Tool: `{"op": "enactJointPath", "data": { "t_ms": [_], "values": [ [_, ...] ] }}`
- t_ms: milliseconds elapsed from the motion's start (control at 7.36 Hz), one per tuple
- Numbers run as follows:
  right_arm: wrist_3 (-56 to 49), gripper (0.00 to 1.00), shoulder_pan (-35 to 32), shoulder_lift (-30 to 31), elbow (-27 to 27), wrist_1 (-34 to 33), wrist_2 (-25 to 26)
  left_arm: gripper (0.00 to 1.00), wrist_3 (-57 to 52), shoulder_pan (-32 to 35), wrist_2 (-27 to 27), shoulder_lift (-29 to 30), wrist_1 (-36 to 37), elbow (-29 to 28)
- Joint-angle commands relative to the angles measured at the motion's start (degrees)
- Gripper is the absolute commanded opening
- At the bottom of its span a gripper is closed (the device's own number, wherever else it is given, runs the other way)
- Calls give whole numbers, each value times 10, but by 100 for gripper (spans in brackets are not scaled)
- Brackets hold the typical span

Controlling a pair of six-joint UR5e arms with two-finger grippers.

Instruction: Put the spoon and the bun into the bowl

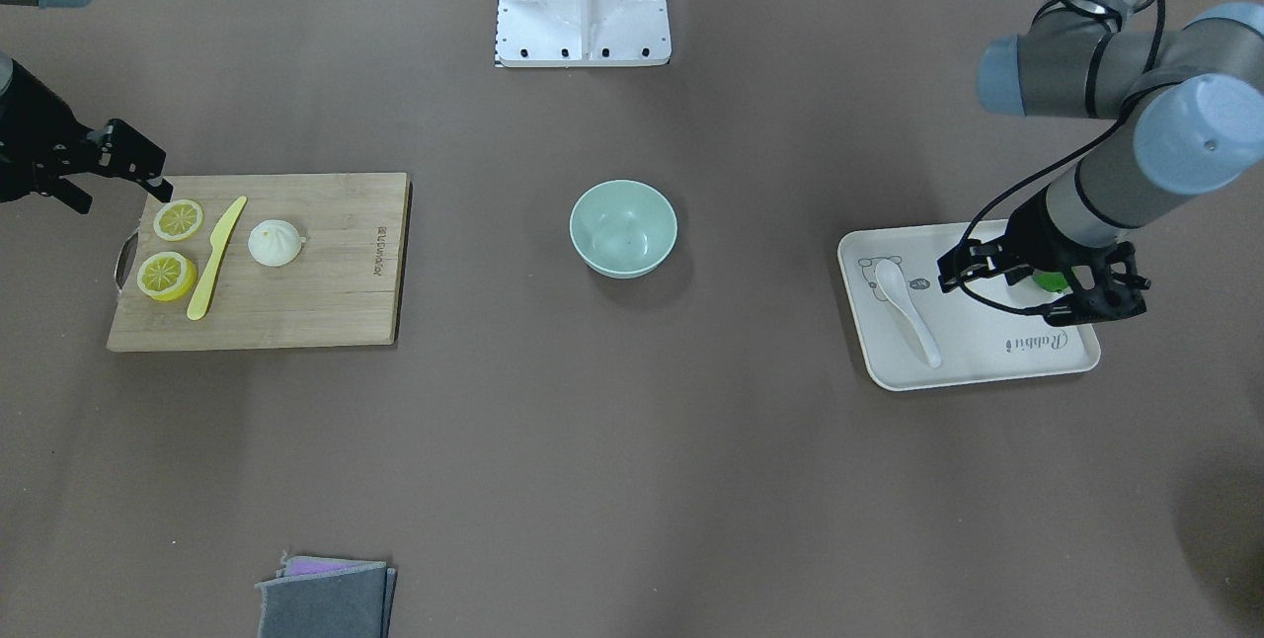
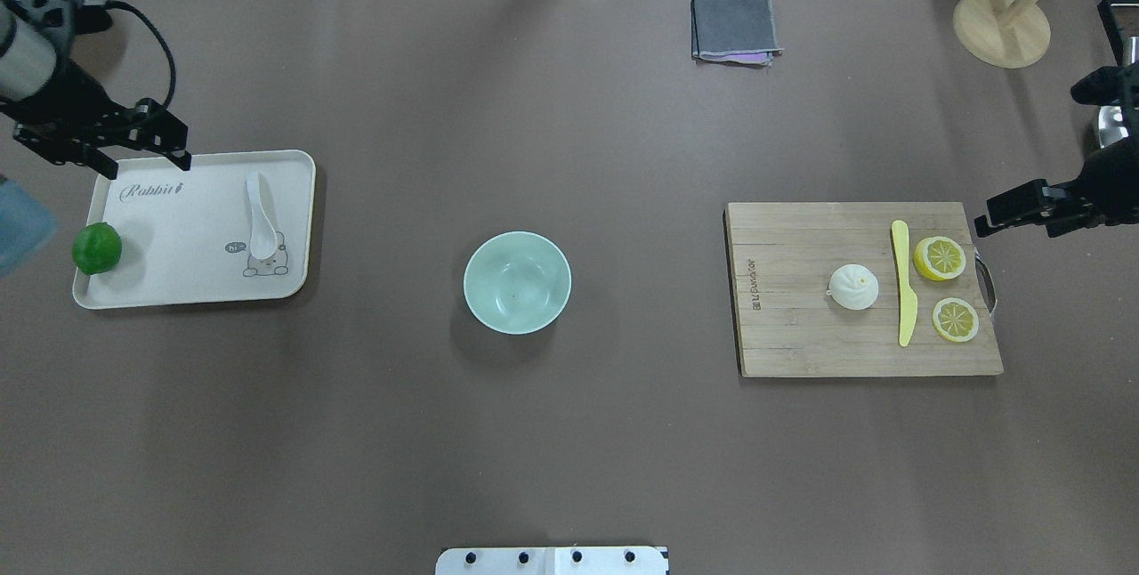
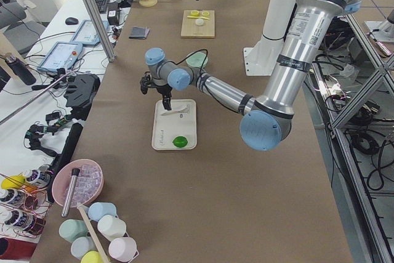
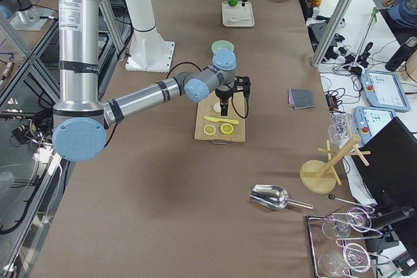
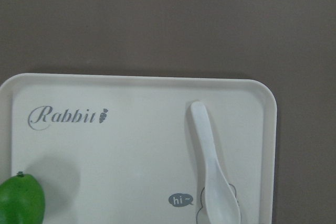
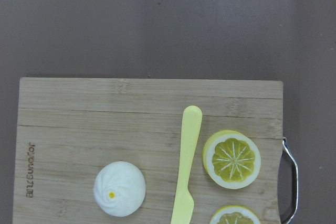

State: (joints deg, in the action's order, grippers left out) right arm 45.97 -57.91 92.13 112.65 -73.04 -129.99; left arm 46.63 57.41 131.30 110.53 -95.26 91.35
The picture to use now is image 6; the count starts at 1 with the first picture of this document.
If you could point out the white steamed bun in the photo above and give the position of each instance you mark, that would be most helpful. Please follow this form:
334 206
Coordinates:
119 189

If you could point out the bamboo cutting board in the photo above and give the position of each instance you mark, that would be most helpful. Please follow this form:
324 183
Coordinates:
68 129

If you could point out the yellow plastic knife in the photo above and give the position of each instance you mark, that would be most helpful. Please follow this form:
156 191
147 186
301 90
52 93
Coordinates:
190 130

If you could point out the lemon slice near handle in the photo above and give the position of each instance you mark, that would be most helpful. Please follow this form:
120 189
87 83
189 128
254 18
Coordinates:
231 159

